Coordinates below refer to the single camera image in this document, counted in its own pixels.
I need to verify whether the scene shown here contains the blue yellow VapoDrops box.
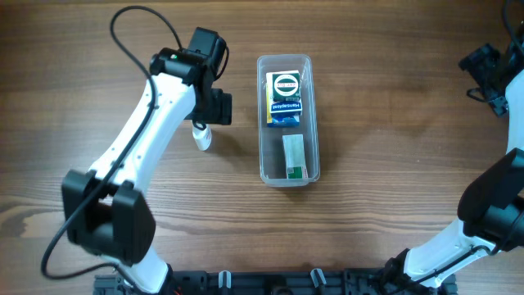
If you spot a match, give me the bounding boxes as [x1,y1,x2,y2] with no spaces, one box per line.
[266,86,303,127]

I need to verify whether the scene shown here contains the dark green round-logo box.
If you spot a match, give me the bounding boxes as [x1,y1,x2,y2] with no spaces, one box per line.
[266,70,301,102]

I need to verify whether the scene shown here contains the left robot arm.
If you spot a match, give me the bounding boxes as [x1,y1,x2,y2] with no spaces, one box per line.
[61,27,232,294]

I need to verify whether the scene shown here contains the clear plastic container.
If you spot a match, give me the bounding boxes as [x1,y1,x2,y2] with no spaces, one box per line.
[257,54,320,188]

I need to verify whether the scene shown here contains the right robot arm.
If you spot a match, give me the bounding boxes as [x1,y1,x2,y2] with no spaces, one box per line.
[378,29,523,294]

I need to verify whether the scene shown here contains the small white spray bottle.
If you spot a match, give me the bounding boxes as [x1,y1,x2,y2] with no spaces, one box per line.
[192,122,212,151]

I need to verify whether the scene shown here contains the white green medicine box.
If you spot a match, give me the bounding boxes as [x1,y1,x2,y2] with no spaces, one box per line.
[282,134,308,179]

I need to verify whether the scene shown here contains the white Hansaplast box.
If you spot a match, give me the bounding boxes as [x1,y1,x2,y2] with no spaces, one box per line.
[266,70,302,116]

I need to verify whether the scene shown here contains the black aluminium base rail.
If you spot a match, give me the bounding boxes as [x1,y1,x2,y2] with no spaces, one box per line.
[93,268,458,295]

